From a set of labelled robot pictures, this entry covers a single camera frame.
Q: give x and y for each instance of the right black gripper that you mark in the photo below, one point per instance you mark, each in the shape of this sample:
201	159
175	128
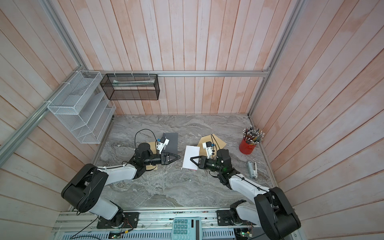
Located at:
204	163

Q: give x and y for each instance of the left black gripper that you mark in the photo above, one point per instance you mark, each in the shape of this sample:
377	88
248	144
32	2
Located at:
165	156

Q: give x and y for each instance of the grey envelope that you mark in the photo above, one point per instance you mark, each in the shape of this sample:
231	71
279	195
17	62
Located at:
172	146

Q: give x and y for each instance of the red bordered card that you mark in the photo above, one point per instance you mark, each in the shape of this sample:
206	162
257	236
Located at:
190	152

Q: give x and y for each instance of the yellow envelope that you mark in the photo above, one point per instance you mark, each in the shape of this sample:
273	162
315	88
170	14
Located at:
154	150
215	140

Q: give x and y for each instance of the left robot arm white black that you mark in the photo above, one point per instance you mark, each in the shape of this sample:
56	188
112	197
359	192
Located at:
84	191

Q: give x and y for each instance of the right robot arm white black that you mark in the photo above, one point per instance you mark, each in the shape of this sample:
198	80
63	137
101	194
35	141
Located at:
268	208

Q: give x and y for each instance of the red pencil cup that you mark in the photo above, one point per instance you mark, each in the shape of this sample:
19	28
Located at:
247	146

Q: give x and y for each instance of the white stapler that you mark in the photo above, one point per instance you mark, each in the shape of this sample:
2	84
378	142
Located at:
253	172

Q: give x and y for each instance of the bundle of pencils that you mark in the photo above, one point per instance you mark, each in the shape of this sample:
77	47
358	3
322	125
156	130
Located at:
253	136

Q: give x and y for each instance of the teal calculator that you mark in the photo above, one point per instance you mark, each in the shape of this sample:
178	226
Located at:
187	229

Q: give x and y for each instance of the black mesh basket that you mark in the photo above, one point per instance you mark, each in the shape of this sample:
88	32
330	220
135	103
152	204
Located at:
137	87

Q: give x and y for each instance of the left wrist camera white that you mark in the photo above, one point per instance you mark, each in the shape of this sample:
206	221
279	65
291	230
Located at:
161	144

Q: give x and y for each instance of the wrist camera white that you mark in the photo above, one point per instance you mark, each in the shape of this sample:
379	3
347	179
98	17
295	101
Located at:
161	144
209	148

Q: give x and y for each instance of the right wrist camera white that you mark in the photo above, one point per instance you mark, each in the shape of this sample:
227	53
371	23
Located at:
209	148

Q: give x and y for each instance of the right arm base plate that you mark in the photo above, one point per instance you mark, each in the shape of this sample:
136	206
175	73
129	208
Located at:
234	218

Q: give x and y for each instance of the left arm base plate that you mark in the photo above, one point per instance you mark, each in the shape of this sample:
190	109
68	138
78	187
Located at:
126	220

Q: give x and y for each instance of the white wire mesh shelf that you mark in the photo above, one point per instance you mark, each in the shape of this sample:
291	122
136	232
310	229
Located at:
82	109

